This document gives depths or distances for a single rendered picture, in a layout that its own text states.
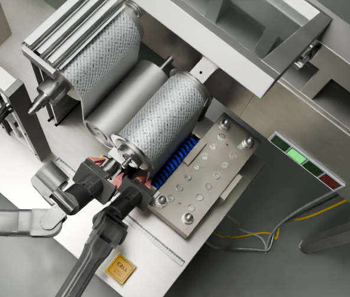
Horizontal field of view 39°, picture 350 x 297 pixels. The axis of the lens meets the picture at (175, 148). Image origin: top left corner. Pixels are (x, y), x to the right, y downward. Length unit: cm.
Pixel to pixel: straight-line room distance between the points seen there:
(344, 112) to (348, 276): 163
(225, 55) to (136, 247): 111
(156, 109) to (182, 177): 32
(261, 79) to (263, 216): 211
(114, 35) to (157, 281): 79
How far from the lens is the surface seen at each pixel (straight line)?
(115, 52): 131
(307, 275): 271
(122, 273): 160
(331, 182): 151
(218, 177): 158
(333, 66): 112
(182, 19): 61
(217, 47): 60
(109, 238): 133
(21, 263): 257
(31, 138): 149
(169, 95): 133
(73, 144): 171
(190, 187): 155
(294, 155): 150
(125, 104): 140
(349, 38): 113
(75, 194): 110
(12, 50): 188
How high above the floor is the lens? 252
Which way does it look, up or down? 71 degrees down
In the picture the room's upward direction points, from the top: 21 degrees clockwise
